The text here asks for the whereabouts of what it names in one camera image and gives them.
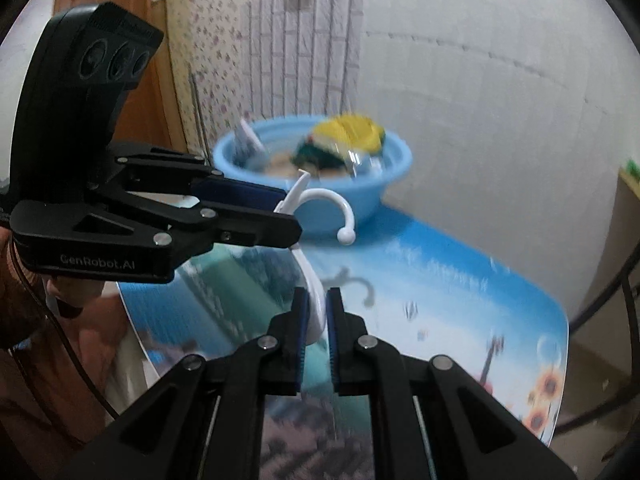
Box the grey snack packet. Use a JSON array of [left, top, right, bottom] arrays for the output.
[[232, 118, 269, 168]]

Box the teal packet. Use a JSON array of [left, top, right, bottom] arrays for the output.
[[290, 141, 346, 174]]

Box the white plastic hook hanger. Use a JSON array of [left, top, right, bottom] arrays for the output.
[[274, 169, 357, 346]]

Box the person left hand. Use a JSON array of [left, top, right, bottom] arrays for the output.
[[42, 275, 105, 320]]

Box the brown wooden door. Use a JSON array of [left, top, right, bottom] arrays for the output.
[[53, 0, 186, 152]]

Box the yellow top folding table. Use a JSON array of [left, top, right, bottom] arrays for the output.
[[551, 170, 639, 479]]

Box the light blue plastic basin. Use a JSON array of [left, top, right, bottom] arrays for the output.
[[213, 115, 413, 237]]

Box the green small box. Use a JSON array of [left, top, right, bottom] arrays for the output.
[[625, 158, 640, 181]]

